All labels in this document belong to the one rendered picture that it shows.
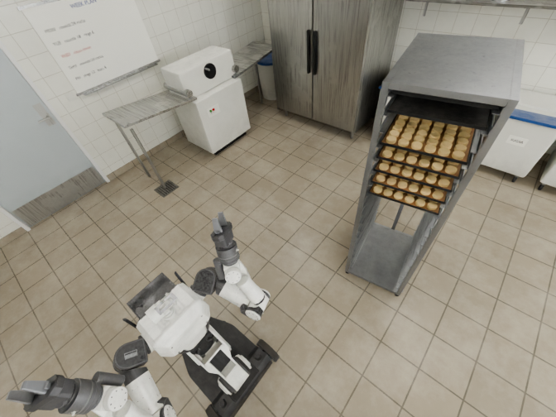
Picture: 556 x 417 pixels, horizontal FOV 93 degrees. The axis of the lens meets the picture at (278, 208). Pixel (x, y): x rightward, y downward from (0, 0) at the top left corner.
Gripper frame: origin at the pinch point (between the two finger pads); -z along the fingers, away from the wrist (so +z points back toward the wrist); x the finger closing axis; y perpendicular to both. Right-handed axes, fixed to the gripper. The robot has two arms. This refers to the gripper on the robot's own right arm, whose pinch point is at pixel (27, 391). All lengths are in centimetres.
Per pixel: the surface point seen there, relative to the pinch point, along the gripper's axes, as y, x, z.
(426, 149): -45, 152, 62
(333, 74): -280, 207, 119
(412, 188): -48, 142, 87
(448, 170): -36, 155, 75
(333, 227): -136, 95, 191
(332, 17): -278, 226, 63
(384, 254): -79, 119, 192
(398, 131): -64, 151, 60
